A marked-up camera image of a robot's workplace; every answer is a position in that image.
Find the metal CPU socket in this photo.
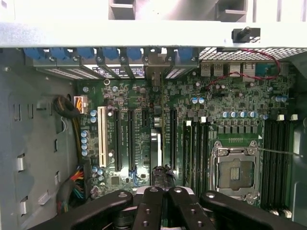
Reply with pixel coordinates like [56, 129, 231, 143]
[210, 140, 262, 205]

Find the black RAM slot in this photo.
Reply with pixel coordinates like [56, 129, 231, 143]
[269, 114, 285, 217]
[275, 117, 291, 211]
[193, 119, 200, 190]
[282, 114, 298, 218]
[204, 119, 210, 190]
[198, 116, 207, 190]
[262, 117, 277, 211]

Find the metal socket locking lever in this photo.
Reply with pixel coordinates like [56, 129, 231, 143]
[257, 147, 305, 159]

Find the long black expansion slot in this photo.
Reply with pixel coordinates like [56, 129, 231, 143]
[112, 109, 122, 173]
[169, 108, 178, 170]
[127, 109, 135, 173]

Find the white expansion slot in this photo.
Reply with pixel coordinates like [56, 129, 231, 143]
[97, 106, 108, 168]

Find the open gray PC case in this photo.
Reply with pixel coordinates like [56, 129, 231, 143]
[0, 20, 307, 230]

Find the short black expansion slot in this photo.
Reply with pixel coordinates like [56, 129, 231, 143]
[142, 109, 150, 128]

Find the green motherboard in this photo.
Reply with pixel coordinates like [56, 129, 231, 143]
[76, 64, 296, 217]

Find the black service label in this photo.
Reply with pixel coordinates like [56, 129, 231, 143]
[92, 64, 145, 79]

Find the black case latch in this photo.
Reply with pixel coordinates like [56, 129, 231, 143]
[231, 26, 262, 44]

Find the coloured power wire bundle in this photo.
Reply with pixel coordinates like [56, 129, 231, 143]
[56, 164, 85, 217]

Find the blue data wire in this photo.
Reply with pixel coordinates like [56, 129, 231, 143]
[128, 168, 140, 188]

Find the sleeved yellow wire bundle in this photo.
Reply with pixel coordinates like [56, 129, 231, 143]
[52, 94, 89, 166]

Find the thin red wire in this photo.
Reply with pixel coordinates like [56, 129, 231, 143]
[205, 48, 281, 91]

